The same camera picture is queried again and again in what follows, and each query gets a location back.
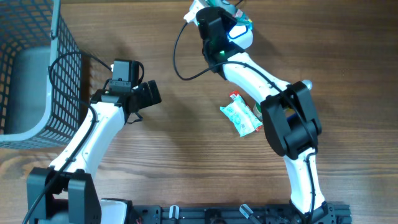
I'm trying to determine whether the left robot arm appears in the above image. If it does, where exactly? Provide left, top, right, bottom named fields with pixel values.
left=23, top=60, right=161, bottom=223

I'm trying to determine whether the pale green wipes sachet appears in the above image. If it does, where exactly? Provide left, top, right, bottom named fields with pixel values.
left=220, top=100, right=255, bottom=137

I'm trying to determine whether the dark grey mesh basket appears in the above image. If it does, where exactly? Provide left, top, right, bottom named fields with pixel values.
left=1, top=1, right=82, bottom=150

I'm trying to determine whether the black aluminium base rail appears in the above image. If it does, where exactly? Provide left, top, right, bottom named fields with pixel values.
left=128, top=203, right=353, bottom=224

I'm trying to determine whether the green lid small jar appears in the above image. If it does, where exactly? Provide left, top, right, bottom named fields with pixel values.
left=252, top=103, right=263, bottom=121

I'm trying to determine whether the black camera cable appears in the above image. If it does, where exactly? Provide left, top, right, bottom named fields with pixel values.
left=21, top=51, right=113, bottom=224
left=172, top=21, right=318, bottom=223

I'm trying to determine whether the white barcode scanner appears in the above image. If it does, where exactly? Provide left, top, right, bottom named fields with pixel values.
left=227, top=25, right=253, bottom=49

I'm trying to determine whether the red coffee stick sachet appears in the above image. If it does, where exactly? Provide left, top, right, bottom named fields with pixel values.
left=229, top=90, right=263, bottom=132

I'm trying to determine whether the green 3M sponge packet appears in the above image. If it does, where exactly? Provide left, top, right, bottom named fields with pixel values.
left=206, top=0, right=252, bottom=26

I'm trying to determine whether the black left camera cable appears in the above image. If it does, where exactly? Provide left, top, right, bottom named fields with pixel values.
left=21, top=51, right=113, bottom=224

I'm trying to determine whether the yellow oil bottle silver cap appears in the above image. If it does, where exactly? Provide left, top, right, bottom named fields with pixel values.
left=287, top=80, right=313, bottom=114

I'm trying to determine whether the black right camera cable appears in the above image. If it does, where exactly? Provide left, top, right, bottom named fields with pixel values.
left=172, top=21, right=318, bottom=223

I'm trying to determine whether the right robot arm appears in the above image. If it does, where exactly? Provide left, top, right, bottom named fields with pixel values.
left=195, top=7, right=325, bottom=223

